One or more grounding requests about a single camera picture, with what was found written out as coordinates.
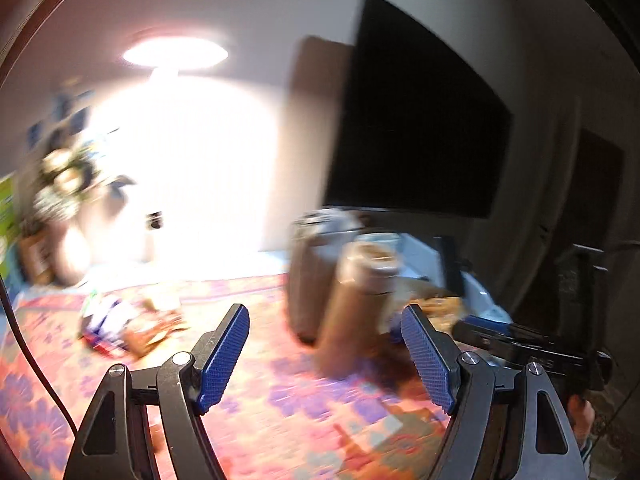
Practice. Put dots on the floral orange table cloth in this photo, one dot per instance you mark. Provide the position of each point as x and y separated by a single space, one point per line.
278 418

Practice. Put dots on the clear orange snack pack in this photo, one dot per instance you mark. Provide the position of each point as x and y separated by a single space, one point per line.
149 326

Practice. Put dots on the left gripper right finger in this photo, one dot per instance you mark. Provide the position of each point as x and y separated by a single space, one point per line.
504 424

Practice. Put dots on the cardboard box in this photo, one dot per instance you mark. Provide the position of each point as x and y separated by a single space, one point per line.
442 307

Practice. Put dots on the green cover book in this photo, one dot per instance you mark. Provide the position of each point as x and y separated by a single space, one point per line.
9 225

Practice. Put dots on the white ribbed vase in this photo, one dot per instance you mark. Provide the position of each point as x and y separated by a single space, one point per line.
74 247

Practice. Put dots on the white desk lamp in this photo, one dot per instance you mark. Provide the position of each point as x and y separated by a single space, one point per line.
161 115

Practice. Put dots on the brown pen holder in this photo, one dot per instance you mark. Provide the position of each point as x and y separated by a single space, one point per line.
34 254

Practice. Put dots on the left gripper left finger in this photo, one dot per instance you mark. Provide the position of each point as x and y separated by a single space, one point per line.
114 439

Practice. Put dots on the blue white snack bag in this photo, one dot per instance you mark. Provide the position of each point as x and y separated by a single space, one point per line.
103 322

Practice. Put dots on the black monitor screen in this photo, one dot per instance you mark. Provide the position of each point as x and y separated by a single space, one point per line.
420 130

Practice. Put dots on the grey zip bag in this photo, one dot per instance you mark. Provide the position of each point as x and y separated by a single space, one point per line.
317 242

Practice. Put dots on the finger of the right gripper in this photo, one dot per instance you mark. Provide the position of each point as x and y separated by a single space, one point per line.
485 324
507 347

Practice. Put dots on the right hand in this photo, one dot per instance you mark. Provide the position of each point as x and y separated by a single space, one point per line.
582 416

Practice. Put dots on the artificial flower bouquet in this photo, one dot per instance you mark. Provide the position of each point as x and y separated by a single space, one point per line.
67 161

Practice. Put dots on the metal thermos bottle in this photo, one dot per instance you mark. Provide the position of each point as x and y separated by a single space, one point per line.
365 278

